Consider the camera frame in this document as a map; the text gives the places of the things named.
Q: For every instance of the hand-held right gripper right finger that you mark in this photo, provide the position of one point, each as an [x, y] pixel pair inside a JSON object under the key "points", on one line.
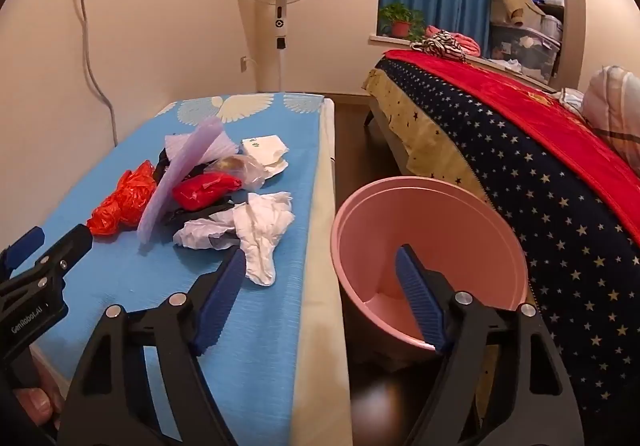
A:
{"points": [[420, 301]]}

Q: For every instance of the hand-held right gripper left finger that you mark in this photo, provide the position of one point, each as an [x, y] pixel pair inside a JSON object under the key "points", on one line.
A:
{"points": [[222, 296]]}

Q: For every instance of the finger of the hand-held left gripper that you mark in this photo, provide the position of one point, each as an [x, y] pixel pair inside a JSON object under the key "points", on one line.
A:
{"points": [[25, 246], [70, 246]]}

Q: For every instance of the pink plastic bin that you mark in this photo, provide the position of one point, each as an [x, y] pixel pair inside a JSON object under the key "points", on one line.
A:
{"points": [[380, 246]]}

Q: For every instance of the white paper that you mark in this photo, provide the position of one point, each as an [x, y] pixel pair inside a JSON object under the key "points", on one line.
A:
{"points": [[200, 231]]}

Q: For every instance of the orange plastic bag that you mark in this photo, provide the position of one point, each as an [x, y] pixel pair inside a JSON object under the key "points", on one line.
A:
{"points": [[125, 201]]}

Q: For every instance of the red plastic bag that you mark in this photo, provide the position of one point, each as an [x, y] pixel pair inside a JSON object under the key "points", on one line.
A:
{"points": [[200, 191]]}

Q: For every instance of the purple foam sheet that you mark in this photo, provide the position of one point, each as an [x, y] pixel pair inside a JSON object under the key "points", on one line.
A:
{"points": [[167, 191]]}

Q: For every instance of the clear plastic bag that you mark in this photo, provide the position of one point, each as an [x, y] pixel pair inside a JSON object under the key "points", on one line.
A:
{"points": [[247, 173]]}

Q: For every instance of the white foam net wrap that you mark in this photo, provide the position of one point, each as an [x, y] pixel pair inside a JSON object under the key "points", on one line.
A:
{"points": [[175, 146]]}

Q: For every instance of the white tissue pack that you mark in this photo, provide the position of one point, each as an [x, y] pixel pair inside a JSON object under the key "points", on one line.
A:
{"points": [[262, 146]]}

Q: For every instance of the person's left hand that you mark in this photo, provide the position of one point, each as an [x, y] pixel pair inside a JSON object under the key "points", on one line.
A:
{"points": [[37, 398]]}

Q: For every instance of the blue wing-print table mat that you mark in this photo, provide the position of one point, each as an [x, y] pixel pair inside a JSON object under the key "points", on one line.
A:
{"points": [[280, 326]]}

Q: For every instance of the bed with starry blanket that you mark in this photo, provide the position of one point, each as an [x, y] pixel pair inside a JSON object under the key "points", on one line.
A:
{"points": [[500, 176]]}

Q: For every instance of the yellow star-print bed sheet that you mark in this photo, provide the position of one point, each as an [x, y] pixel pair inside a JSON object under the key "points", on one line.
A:
{"points": [[400, 121]]}

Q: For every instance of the red blanket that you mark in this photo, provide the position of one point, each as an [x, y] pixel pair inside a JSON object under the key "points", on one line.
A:
{"points": [[525, 101]]}

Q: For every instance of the white crumpled bedding cloth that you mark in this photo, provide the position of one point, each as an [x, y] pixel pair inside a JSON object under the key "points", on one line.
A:
{"points": [[572, 98]]}

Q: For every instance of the striped garment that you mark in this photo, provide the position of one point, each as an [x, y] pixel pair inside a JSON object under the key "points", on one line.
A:
{"points": [[442, 46]]}

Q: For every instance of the striped and pink clothes pile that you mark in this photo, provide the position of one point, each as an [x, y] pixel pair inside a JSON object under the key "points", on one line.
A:
{"points": [[467, 45]]}

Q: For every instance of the clear plastic storage box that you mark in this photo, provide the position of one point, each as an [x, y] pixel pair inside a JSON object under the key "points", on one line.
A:
{"points": [[525, 53]]}

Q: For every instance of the potted green plant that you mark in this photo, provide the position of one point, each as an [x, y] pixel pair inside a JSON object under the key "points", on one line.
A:
{"points": [[400, 28]]}

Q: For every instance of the plaid pillow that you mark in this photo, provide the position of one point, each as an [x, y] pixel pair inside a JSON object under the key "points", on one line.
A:
{"points": [[615, 101]]}

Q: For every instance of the translucent plastic tub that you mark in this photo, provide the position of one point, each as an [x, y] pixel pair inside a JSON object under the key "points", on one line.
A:
{"points": [[552, 26]]}

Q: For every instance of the beige coat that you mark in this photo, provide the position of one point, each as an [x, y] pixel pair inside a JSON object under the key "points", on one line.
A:
{"points": [[515, 1]]}

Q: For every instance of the white wall socket with plug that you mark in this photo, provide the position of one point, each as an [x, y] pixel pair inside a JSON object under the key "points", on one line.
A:
{"points": [[243, 64]]}

